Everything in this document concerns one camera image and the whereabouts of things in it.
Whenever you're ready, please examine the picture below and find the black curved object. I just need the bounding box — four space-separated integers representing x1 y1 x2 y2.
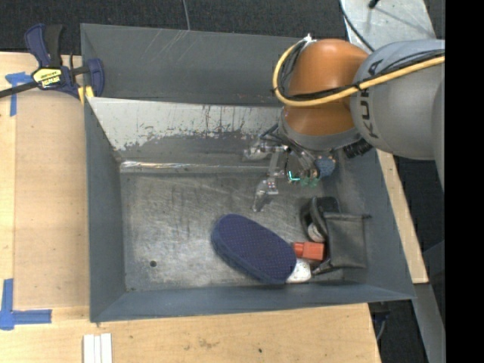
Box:
299 196 342 242

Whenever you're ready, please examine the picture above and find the dark grey cloth pouch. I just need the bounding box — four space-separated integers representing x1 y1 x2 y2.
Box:
322 211 371 270

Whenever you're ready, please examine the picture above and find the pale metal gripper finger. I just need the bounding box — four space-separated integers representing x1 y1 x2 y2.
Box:
252 178 280 213
242 144 290 162

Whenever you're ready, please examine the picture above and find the white rounded object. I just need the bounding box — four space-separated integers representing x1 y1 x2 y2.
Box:
285 259 313 284

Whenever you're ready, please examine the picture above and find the pale wood board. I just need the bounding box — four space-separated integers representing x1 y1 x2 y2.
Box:
13 53 92 312

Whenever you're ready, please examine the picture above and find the dark blue oval cushion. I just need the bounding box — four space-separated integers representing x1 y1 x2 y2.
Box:
210 213 298 285

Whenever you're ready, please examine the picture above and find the white round object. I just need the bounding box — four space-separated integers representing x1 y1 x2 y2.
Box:
307 223 326 242

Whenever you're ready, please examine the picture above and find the red plastic cap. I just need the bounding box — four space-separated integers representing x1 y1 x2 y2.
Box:
293 241 327 262

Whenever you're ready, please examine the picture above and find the grey metal bin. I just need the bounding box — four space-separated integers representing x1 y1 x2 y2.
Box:
79 23 417 323

